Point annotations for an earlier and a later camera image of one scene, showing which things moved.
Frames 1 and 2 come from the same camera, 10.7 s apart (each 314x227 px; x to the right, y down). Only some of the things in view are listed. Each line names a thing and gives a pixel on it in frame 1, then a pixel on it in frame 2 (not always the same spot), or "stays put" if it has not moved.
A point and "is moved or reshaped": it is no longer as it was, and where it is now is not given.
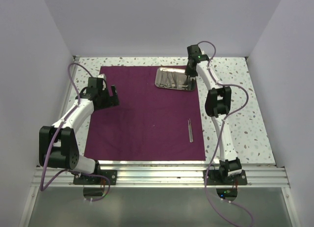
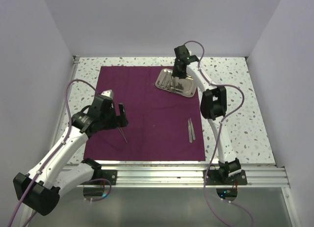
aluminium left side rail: (75, 60) stays put
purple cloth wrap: (149, 124) stays put
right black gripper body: (190, 71) → (177, 72)
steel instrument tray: (174, 78) is moved or reshaped
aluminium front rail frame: (176, 176) stays put
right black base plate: (214, 178) stays put
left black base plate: (111, 174) stays put
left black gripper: (112, 100) → (123, 121)
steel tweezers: (190, 131) stays put
